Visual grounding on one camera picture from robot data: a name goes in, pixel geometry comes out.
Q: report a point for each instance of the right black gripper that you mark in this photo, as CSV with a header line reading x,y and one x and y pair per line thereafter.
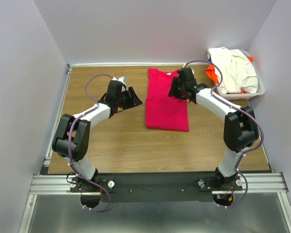
x,y
172,91

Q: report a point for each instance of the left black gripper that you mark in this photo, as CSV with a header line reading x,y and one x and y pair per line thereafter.
x,y
134,101

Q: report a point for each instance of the pink t shirt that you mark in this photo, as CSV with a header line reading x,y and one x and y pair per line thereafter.
x,y
162,111

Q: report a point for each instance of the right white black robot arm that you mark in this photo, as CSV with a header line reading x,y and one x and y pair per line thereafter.
x,y
240,127

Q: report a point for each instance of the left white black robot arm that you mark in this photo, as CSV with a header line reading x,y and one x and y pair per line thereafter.
x,y
71,140

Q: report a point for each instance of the orange t shirt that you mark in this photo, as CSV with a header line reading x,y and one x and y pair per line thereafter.
x,y
210,71

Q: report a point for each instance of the white t shirt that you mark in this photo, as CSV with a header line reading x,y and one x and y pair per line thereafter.
x,y
235,70

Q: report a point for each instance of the white laundry basket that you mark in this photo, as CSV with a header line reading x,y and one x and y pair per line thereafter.
x,y
259,89

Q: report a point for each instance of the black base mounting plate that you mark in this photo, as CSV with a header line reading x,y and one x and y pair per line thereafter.
x,y
152,187

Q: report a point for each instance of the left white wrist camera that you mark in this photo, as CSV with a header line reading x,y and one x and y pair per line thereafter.
x,y
123,80

